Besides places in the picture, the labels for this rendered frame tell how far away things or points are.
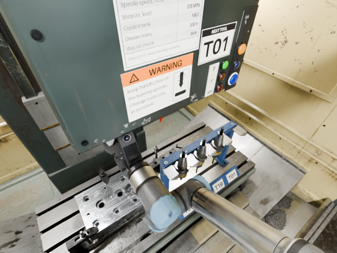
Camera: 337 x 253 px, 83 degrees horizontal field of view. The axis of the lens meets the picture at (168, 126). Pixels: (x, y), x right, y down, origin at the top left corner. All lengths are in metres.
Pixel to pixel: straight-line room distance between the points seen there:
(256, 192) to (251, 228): 0.98
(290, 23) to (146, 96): 1.00
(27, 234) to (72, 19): 1.39
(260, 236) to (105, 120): 0.37
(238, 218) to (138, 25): 0.43
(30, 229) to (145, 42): 1.40
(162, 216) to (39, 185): 1.41
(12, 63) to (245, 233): 0.95
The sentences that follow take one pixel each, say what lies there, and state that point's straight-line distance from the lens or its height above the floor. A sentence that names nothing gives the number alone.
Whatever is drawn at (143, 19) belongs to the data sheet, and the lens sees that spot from 0.32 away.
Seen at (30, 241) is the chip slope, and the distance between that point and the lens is 1.52.
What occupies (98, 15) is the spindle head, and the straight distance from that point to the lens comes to 0.29.
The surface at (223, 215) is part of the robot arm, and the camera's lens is 0.52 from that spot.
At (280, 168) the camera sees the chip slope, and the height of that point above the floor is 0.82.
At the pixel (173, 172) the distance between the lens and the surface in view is 0.83.
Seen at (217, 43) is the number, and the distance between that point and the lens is 0.45.
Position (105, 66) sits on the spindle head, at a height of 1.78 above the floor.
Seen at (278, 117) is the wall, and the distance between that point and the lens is 1.42.
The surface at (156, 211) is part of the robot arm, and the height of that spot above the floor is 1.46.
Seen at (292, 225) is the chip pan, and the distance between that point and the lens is 1.53.
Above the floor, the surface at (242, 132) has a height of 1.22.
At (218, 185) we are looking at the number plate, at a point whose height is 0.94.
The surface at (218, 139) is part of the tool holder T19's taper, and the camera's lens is 0.91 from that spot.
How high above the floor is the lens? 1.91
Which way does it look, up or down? 44 degrees down
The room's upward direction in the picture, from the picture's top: 1 degrees clockwise
